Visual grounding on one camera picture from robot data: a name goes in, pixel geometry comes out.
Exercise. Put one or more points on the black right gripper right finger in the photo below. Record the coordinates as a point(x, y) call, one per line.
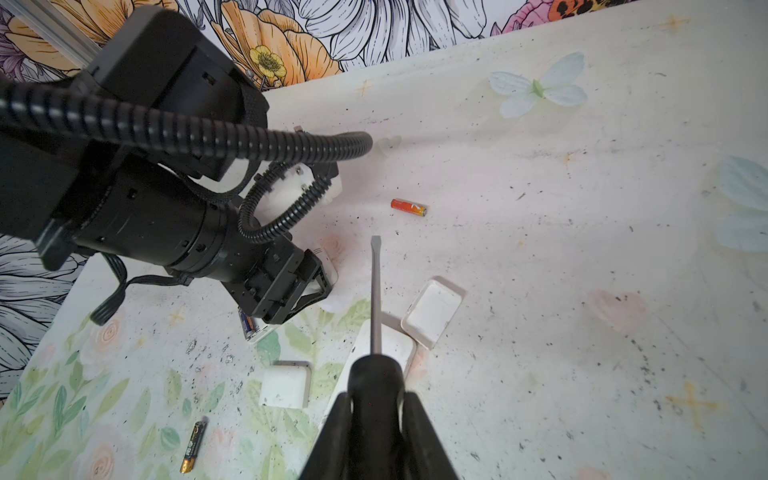
point(425, 456)

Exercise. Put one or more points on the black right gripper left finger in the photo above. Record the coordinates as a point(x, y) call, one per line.
point(329, 456)

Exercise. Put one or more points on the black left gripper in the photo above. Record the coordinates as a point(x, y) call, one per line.
point(270, 285)

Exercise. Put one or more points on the dark blue AAA battery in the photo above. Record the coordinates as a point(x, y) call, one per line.
point(249, 327)

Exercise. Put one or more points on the black yellow screwdriver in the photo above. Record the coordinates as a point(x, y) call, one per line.
point(375, 384)

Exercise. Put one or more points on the white battery cover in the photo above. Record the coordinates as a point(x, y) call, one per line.
point(286, 385)
point(428, 316)

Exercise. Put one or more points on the black gold AAA battery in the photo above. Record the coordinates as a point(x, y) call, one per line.
point(193, 446)

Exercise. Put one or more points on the aluminium corner post left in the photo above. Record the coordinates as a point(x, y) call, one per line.
point(53, 27)

